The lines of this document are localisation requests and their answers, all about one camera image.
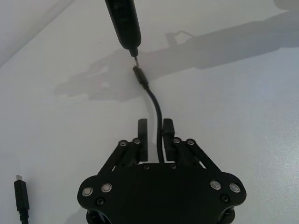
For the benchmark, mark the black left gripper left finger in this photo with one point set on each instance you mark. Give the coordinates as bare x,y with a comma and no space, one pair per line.
143,140

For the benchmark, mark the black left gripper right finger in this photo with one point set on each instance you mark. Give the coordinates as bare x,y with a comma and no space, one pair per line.
168,140

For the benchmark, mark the black cylindrical handheld device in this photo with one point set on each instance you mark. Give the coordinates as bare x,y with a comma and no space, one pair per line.
123,23

